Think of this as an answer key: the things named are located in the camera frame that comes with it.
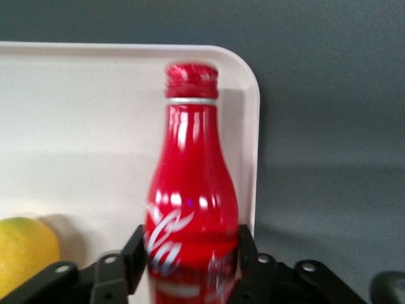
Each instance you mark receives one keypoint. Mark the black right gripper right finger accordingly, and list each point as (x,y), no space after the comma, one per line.
(265,282)

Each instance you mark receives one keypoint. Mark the beige plastic tray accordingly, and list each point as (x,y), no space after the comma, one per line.
(79,126)

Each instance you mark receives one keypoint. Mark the yellow lemon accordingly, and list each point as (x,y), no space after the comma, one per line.
(22,247)

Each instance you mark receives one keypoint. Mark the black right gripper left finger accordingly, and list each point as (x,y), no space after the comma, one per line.
(107,278)

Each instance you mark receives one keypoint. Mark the red coke bottle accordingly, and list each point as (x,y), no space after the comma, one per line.
(190,164)

